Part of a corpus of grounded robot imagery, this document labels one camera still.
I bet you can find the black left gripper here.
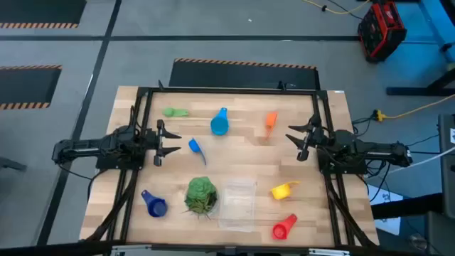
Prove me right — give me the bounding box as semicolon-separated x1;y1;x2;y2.
146;119;183;167

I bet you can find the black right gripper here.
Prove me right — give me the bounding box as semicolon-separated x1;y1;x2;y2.
285;114;326;161

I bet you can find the small blue measuring cup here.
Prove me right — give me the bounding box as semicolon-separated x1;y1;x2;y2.
188;137;208;166

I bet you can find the green measuring cup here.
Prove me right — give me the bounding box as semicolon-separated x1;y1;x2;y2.
162;107;190;118

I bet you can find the orange measuring cup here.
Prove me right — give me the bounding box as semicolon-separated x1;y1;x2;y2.
264;111;279;140

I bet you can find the yellow measuring cup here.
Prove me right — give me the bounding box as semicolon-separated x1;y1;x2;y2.
270;181;301;201

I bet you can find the dark blue measuring cup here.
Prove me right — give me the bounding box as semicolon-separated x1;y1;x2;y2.
140;189;168;218

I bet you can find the clear plastic basket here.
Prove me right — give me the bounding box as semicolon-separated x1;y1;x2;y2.
218;178;258;233

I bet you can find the red measuring cup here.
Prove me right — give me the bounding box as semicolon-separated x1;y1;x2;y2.
272;213;298;240

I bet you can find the succulent in white patterned pot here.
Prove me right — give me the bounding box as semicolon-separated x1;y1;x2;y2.
181;176;220;220

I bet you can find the black hazard-striped floor mat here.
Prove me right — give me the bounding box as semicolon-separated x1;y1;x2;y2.
168;58;321;90
0;64;63;110
0;0;87;29

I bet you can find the white paper sheet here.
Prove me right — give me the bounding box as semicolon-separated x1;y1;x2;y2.
368;183;405;236

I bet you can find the black table foot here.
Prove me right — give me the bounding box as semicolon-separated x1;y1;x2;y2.
386;69;455;97

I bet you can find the black metal bar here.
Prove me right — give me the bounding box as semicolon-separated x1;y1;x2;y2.
371;193;444;220

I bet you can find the red and black tool case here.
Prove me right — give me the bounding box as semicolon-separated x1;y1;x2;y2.
357;1;408;64

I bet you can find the grey cabinet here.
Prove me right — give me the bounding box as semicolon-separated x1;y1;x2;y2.
437;113;455;218

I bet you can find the black crossbeam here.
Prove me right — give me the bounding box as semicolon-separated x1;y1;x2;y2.
0;240;455;256

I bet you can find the grey furniture foot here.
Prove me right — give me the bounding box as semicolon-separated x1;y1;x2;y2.
0;156;28;171

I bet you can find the blue metal beam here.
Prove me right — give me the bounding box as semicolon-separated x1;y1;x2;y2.
419;0;455;63

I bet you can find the black aluminium table frame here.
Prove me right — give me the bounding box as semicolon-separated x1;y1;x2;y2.
80;80;380;250

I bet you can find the yellow extension cable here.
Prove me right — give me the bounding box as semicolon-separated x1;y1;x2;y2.
301;0;373;16

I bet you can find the white cable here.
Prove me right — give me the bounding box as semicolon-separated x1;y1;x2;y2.
387;145;455;175

